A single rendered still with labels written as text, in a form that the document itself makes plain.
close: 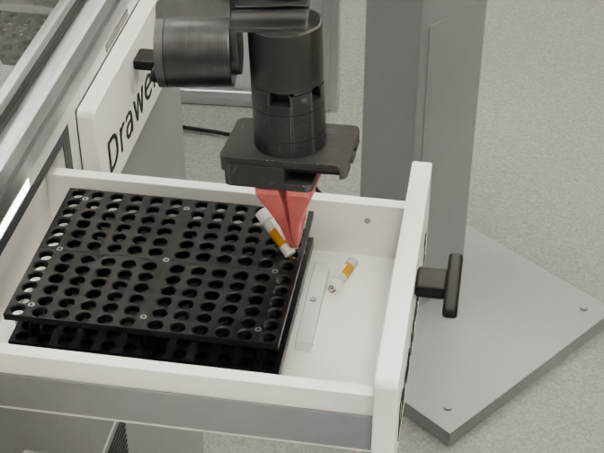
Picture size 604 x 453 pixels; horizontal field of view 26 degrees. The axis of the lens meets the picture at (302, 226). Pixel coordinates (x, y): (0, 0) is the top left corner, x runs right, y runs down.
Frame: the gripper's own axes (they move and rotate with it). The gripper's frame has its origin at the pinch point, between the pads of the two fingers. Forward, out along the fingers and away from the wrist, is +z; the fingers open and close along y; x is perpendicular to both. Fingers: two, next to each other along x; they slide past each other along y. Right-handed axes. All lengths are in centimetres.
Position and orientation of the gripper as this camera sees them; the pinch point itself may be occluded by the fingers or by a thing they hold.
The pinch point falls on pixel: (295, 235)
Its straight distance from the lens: 109.5
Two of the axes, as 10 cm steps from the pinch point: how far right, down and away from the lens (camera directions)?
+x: 2.1, -5.4, 8.1
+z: 0.4, 8.4, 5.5
